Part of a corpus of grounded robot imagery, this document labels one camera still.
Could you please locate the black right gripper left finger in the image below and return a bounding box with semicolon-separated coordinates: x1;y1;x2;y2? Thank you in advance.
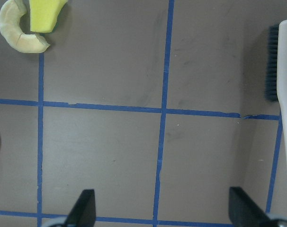
65;189;96;227

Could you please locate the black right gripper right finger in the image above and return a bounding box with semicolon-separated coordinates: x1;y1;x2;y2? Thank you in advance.
228;187;273;227

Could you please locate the beige hand brush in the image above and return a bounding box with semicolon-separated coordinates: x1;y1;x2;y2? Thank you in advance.
265;20;287;164

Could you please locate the cream curved peel piece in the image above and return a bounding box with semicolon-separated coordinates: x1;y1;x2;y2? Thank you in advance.
0;0;50;53

